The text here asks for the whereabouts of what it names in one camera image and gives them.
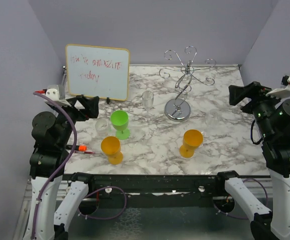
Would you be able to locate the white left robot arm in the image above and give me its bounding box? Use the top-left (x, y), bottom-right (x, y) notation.
top-left (23, 92), bottom-right (100, 240)

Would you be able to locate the red marker pen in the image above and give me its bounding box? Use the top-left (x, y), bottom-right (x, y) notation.
top-left (66, 144), bottom-right (94, 155)

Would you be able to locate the clear short glass left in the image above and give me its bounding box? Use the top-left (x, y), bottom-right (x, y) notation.
top-left (95, 118), bottom-right (111, 137)

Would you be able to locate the orange plastic glass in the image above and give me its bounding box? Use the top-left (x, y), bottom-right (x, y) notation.
top-left (101, 136), bottom-right (123, 165)
top-left (179, 129), bottom-right (203, 158)

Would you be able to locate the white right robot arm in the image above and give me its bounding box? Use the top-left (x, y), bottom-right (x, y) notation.
top-left (214, 76), bottom-right (290, 240)

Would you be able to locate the clear tall glass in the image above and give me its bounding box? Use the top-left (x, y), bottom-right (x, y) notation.
top-left (142, 90), bottom-right (154, 111)

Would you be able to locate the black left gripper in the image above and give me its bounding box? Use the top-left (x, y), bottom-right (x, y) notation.
top-left (52, 93), bottom-right (99, 147)

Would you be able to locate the chrome wine glass rack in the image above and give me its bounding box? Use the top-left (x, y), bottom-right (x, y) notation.
top-left (164, 45), bottom-right (216, 122)

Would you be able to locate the clear wine glass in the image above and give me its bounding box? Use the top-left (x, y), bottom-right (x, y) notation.
top-left (205, 109), bottom-right (221, 127)

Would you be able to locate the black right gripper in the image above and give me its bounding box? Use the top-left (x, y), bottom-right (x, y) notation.
top-left (229, 79), bottom-right (288, 140)

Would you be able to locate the green plastic wine glass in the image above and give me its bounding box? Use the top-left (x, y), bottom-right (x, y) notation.
top-left (110, 110), bottom-right (130, 140)

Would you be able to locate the yellow framed whiteboard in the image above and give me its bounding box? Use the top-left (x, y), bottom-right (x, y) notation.
top-left (65, 44), bottom-right (130, 101)

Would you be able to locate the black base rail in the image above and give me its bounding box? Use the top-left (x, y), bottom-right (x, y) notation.
top-left (62, 173), bottom-right (272, 208)

